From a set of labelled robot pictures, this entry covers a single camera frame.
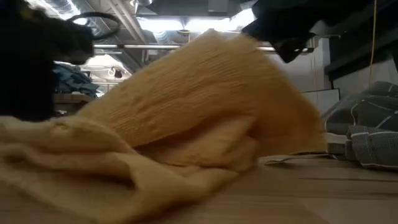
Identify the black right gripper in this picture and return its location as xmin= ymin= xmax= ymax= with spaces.
xmin=241 ymin=0 xmax=374 ymax=64

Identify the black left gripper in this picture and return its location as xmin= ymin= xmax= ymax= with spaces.
xmin=0 ymin=0 xmax=95 ymax=122

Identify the orange towel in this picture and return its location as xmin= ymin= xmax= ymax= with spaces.
xmin=0 ymin=29 xmax=327 ymax=224

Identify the grey checked towel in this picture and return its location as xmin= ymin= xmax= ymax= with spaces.
xmin=322 ymin=81 xmax=398 ymax=171

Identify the wooden workbench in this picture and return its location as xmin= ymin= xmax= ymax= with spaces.
xmin=53 ymin=93 xmax=96 ymax=116

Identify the glass partition panel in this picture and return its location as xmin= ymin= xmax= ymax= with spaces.
xmin=301 ymin=88 xmax=341 ymax=116

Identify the long ceiling light bar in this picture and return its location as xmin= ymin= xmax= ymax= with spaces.
xmin=93 ymin=44 xmax=313 ymax=53

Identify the black camera cable loop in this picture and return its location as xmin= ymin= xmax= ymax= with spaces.
xmin=67 ymin=11 xmax=121 ymax=41

